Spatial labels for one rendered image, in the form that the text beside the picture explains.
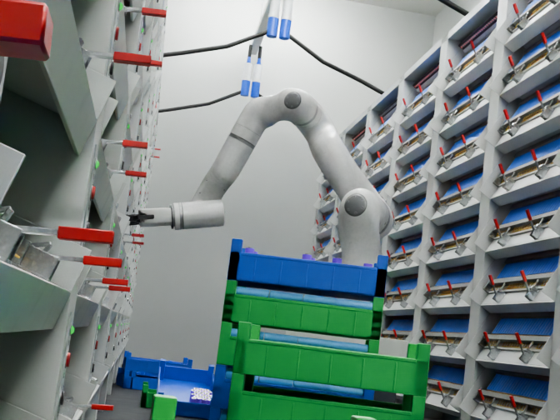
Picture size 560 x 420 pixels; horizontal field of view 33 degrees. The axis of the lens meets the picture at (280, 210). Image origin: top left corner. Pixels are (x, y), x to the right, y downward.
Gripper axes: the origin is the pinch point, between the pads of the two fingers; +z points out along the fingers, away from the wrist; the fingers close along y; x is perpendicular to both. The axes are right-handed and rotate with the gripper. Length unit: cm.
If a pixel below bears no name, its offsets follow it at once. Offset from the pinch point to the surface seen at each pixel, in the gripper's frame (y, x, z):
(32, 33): 273, 26, 1
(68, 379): 115, 40, 11
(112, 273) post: 44.8, 18.4, 3.5
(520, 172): -5, -6, -133
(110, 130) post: 115, -5, 1
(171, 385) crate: -59, 55, -13
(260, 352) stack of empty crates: 145, 38, -20
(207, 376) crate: -61, 54, -27
